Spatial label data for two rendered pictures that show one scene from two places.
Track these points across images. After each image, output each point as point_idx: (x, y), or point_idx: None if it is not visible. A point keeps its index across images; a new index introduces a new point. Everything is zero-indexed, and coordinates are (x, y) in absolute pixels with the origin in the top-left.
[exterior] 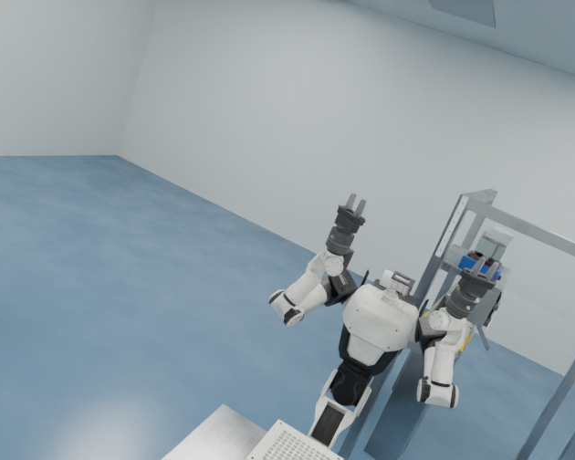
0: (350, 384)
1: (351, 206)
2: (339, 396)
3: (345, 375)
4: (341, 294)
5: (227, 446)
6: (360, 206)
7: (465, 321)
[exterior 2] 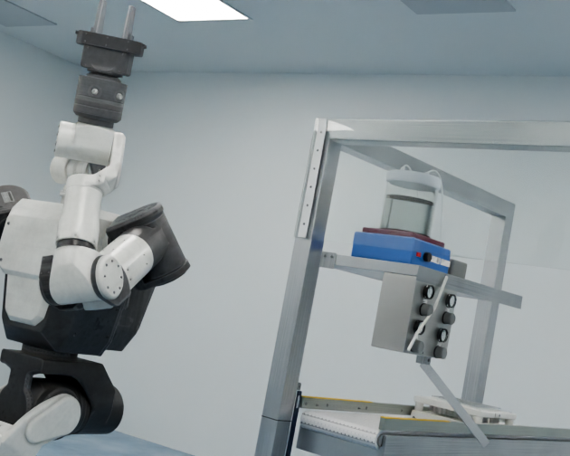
0: (18, 381)
1: None
2: (6, 413)
3: (11, 365)
4: None
5: None
6: None
7: (120, 138)
